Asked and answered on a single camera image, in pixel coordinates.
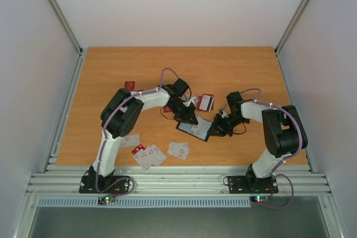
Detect grey slotted cable duct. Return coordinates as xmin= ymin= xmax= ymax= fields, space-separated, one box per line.
xmin=38 ymin=196 xmax=251 ymax=208

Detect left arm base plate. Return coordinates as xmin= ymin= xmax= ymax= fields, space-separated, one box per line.
xmin=79 ymin=174 xmax=134 ymax=195

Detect aluminium table edge rail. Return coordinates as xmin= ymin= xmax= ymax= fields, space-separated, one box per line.
xmin=26 ymin=164 xmax=331 ymax=196

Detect red card with white card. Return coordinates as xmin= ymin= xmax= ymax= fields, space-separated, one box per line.
xmin=197 ymin=94 xmax=214 ymax=112

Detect red card far left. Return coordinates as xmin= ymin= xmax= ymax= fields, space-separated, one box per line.
xmin=124 ymin=81 xmax=136 ymax=91

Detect right controller board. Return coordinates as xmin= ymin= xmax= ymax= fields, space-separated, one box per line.
xmin=250 ymin=195 xmax=273 ymax=203

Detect white floral card pile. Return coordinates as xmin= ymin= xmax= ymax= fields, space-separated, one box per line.
xmin=133 ymin=144 xmax=167 ymax=170

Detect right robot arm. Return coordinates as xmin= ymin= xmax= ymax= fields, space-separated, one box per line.
xmin=208 ymin=91 xmax=308 ymax=193

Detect red card under pile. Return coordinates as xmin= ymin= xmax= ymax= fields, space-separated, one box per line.
xmin=132 ymin=144 xmax=146 ymax=155

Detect left controller board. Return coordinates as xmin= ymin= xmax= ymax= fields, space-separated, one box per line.
xmin=98 ymin=195 xmax=116 ymax=205

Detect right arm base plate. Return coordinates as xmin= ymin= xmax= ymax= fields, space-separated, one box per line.
xmin=227 ymin=176 xmax=279 ymax=195

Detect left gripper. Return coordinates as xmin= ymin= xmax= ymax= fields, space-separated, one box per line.
xmin=169 ymin=100 xmax=199 ymax=126

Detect frame post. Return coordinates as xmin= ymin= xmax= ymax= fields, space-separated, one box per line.
xmin=274 ymin=0 xmax=329 ymax=55
xmin=32 ymin=0 xmax=84 ymax=56

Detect right frame post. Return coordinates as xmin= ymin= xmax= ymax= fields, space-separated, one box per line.
xmin=274 ymin=0 xmax=329 ymax=55

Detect controller board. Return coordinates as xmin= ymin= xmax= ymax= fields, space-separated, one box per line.
xmin=250 ymin=195 xmax=273 ymax=203
xmin=98 ymin=195 xmax=116 ymax=205

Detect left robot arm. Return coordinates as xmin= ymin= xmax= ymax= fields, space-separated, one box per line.
xmin=81 ymin=78 xmax=198 ymax=192

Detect black leather card holder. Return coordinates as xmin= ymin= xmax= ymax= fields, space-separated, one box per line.
xmin=176 ymin=116 xmax=213 ymax=142

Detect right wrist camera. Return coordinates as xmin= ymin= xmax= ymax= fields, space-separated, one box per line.
xmin=219 ymin=109 xmax=228 ymax=118

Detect left frame post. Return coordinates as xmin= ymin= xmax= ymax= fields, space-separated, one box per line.
xmin=32 ymin=0 xmax=84 ymax=56

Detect white floral cards near holder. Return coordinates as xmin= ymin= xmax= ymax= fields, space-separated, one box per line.
xmin=167 ymin=142 xmax=190 ymax=160

